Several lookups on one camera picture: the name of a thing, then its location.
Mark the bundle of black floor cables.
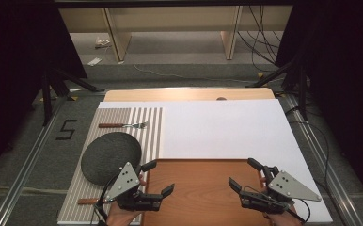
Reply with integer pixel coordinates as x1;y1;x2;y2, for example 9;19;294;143
236;5;281;73

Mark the fork with wooden handle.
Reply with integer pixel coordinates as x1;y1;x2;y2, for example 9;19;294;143
98;121;149;130

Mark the black tripod stand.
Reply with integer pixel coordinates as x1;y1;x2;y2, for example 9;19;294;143
245;55;309;121
40;66;106;127

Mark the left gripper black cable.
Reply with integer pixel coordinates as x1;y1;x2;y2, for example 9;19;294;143
92;173;121;226

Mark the person's left hand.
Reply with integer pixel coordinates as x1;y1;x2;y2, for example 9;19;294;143
105;173;148;226

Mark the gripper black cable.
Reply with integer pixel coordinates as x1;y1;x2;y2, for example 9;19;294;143
92;173;121;226
287;198;312;224

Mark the striped placemat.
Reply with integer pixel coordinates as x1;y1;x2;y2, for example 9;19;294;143
56;106;165;226

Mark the light wooden table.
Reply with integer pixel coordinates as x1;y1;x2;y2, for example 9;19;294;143
103;87;276;103

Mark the black curtain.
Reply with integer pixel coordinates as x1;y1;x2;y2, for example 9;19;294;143
275;0;363;202
0;0;88;183

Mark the dark grey round plate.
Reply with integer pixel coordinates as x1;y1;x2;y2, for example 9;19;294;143
80;131;143;186

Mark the light wooden cabinet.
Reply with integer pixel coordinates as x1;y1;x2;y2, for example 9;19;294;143
58;5;294;63

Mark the person's right hand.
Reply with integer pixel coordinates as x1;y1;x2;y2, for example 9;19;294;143
259;176;304;226

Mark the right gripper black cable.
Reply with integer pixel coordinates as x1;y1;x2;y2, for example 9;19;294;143
287;198;312;224

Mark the wooden handled cutlery piece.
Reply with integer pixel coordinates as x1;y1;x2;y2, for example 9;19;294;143
77;197;108;206

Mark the metal floor rail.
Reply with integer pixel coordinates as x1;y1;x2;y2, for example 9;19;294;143
0;95;70;226
281;93;363;226

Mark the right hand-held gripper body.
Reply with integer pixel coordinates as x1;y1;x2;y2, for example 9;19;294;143
239;165;323;216

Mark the flat white paper strip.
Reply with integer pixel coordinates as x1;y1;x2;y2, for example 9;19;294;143
87;56;103;67

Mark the crumpled white paper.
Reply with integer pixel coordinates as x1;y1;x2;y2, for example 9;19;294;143
94;37;112;50

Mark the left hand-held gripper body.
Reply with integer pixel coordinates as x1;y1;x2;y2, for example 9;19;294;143
106;162;164;212

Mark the white floor cable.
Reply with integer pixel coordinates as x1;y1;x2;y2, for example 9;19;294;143
133;63;250;85

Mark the white board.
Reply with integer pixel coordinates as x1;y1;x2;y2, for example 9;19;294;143
97;98;334;224

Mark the thin black floor cable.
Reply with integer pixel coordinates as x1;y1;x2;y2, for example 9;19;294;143
285;105;332;192

